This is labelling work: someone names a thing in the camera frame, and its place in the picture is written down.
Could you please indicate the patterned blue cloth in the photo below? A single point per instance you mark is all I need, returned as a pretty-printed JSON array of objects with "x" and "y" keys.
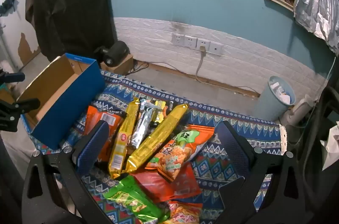
[{"x": 238, "y": 118}]

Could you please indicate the grey trash bin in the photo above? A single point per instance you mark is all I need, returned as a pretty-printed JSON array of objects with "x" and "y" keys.
[{"x": 270, "y": 104}]

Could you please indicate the silver snack packet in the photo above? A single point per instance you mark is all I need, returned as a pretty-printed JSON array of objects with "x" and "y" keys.
[{"x": 141, "y": 128}]

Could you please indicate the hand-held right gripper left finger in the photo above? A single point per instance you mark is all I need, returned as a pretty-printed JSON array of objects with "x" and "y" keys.
[{"x": 91, "y": 144}]

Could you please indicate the wooden frame strip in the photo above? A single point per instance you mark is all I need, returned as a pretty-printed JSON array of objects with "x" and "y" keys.
[{"x": 278, "y": 0}]

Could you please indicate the white wall socket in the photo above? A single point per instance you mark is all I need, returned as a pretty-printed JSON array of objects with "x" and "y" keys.
[
  {"x": 203, "y": 44},
  {"x": 190, "y": 41},
  {"x": 216, "y": 48},
  {"x": 178, "y": 39}
]

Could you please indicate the white plastic bag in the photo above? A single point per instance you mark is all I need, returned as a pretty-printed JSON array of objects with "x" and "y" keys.
[{"x": 332, "y": 144}]

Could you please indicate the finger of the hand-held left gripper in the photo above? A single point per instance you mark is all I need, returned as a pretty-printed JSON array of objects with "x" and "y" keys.
[
  {"x": 13, "y": 77},
  {"x": 21, "y": 106}
]

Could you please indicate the dark metal frame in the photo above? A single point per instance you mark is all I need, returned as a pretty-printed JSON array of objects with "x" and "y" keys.
[{"x": 325, "y": 107}]

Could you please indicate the black and yellow snack packet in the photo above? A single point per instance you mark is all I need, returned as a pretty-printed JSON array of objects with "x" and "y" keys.
[{"x": 160, "y": 112}]

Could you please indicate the orange and green snack packet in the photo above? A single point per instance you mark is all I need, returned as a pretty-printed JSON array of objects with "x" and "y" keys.
[{"x": 174, "y": 157}]

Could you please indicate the red snack packet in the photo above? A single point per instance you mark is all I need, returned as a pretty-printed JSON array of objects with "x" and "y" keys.
[{"x": 164, "y": 184}]

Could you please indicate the black camera device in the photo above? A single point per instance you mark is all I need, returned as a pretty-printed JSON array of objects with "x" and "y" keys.
[{"x": 116, "y": 53}]

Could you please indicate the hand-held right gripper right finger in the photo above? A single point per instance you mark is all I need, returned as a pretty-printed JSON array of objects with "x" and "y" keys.
[{"x": 233, "y": 144}]

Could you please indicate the short yellow snack packet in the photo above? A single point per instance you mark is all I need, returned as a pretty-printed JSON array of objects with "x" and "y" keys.
[{"x": 124, "y": 134}]

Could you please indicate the small brown cardboard box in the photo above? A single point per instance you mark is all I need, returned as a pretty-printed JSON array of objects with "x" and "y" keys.
[{"x": 124, "y": 67}]

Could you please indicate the dark hanging cloth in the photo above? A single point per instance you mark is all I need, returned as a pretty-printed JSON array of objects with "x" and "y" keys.
[{"x": 71, "y": 1}]

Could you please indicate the long yellow snack packet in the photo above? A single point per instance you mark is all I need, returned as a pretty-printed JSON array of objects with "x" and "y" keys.
[{"x": 159, "y": 136}]

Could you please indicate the blue cardboard box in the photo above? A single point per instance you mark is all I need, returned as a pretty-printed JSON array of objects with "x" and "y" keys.
[{"x": 68, "y": 107}]

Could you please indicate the white pipe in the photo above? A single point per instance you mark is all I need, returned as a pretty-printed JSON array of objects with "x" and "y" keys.
[{"x": 294, "y": 114}]

